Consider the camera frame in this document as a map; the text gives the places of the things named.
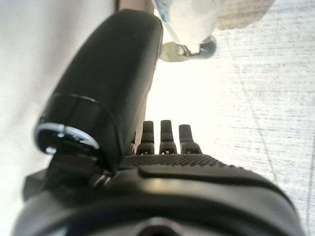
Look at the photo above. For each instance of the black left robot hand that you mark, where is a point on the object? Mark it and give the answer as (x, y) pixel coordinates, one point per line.
(103, 73)

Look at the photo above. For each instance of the bed with grey cover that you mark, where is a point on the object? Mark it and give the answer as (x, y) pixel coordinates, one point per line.
(29, 61)

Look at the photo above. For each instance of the grey striped rug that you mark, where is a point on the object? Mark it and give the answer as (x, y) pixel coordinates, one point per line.
(270, 98)

